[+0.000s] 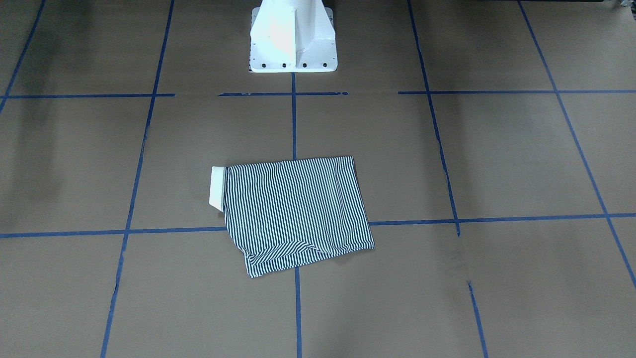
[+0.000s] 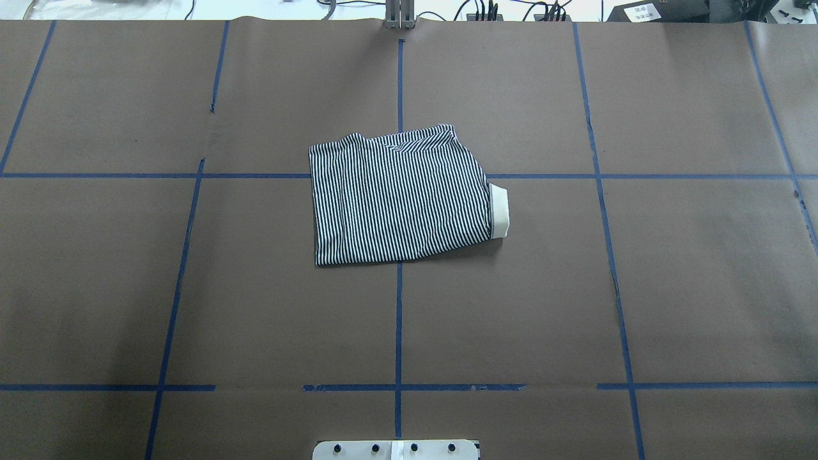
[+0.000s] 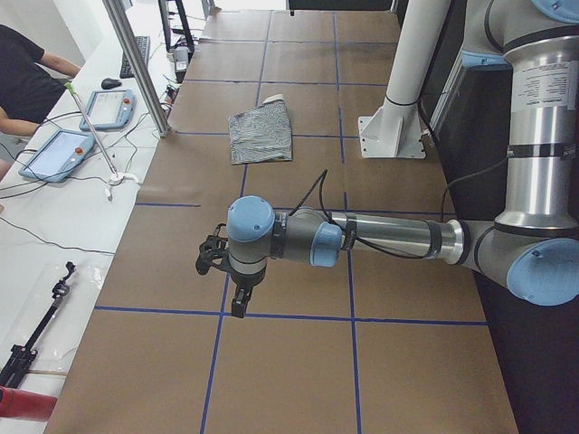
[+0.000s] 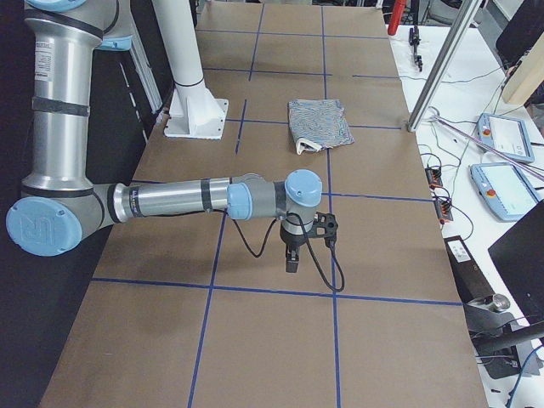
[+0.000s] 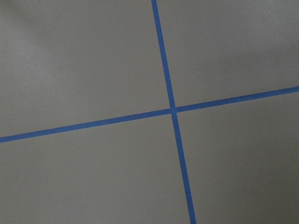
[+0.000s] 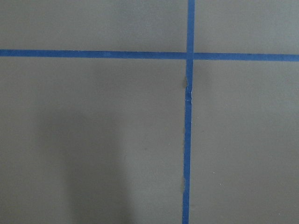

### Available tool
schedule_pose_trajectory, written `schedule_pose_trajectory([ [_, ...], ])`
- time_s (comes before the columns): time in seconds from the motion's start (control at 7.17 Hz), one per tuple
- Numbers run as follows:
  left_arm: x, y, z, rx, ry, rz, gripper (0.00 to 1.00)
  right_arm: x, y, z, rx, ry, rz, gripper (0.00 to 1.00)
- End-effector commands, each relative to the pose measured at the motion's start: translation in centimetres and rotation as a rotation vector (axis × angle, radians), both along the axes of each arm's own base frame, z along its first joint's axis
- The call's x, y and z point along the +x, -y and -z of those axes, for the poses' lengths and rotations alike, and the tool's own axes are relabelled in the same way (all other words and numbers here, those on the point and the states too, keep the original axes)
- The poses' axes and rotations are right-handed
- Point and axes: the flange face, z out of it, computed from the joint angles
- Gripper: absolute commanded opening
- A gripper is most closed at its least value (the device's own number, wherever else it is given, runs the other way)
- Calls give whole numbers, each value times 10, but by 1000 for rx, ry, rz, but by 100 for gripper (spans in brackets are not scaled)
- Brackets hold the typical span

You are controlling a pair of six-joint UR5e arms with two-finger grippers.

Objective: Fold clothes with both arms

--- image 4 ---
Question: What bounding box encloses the black tripod stick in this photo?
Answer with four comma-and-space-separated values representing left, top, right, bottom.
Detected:
409, 24, 423, 72

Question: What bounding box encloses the black box with label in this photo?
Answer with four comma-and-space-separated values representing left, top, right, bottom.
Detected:
444, 235, 495, 303

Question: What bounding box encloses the aluminium frame post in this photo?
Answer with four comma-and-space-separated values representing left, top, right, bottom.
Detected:
407, 0, 481, 133

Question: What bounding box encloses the orange connector block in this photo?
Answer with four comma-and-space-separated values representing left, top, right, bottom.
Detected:
434, 198, 453, 225
425, 167, 443, 190

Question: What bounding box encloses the lower teach pendant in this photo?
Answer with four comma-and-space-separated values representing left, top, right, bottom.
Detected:
469, 162, 541, 222

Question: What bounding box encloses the lower orange connector block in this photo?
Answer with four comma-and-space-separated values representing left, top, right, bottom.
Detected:
434, 198, 453, 225

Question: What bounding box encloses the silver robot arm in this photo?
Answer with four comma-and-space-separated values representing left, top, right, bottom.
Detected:
6, 1, 326, 273

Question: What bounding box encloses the striped polo shirt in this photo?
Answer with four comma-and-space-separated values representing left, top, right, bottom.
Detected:
288, 99, 354, 155

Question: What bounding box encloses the teach pendant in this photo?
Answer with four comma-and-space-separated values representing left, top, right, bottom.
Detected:
469, 162, 541, 222
477, 113, 535, 163

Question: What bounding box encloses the red cylinder object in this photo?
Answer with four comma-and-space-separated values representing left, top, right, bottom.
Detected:
388, 0, 407, 36

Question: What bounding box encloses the black monitor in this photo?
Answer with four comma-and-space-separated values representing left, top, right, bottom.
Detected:
488, 201, 544, 320

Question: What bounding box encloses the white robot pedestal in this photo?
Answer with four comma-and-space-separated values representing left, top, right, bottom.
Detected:
152, 0, 229, 139

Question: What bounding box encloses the upper orange connector block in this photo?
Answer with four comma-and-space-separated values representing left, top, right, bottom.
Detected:
425, 167, 443, 190

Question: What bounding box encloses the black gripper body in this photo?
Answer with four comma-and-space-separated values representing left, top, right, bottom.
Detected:
280, 220, 309, 255

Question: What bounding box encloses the wooden board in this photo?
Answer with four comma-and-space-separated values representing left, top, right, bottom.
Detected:
502, 35, 544, 105

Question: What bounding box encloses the upper teach pendant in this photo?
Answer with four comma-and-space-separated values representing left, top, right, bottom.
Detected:
477, 113, 535, 163

